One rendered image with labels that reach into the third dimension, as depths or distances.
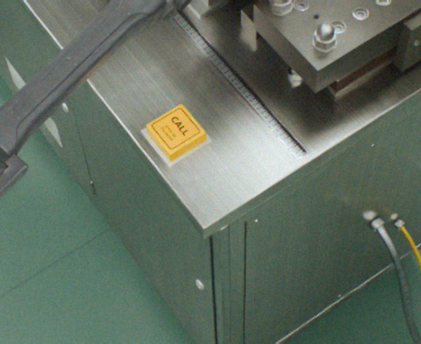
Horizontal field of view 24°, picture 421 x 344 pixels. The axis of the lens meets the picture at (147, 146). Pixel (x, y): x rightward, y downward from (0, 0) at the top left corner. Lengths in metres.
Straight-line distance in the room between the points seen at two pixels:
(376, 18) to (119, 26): 0.44
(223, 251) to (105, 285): 0.88
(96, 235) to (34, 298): 0.22
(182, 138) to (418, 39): 0.40
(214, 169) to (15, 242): 1.08
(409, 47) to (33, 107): 0.64
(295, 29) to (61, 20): 0.43
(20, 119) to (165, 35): 0.51
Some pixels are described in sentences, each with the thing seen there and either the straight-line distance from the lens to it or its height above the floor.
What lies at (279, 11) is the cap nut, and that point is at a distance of 1.58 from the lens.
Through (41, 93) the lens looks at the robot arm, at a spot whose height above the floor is 1.21.
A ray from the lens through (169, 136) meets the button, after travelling 1.58.
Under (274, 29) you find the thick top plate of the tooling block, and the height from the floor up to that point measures 1.02.
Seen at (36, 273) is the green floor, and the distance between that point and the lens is 2.53.
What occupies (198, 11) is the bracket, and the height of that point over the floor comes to 0.91.
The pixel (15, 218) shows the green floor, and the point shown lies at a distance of 2.61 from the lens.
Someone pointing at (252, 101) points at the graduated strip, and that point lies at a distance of 1.65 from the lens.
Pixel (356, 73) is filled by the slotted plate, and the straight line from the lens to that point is 1.65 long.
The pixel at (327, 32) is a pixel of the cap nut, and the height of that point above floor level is 1.07.
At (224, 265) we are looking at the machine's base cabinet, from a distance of 1.70.
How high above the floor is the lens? 2.27
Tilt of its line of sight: 59 degrees down
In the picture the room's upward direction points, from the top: 8 degrees counter-clockwise
